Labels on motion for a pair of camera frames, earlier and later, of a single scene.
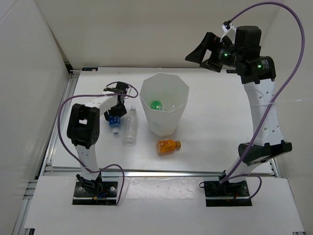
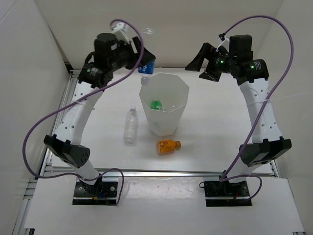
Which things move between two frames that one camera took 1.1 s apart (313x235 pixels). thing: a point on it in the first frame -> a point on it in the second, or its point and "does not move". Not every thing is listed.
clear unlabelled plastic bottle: [130, 129] does not move
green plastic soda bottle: [156, 105] does not move
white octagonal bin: [173, 93] does not move
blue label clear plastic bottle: [115, 123] -> [145, 69]
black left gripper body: [118, 110] -> [123, 57]
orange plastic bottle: [166, 147] does not move
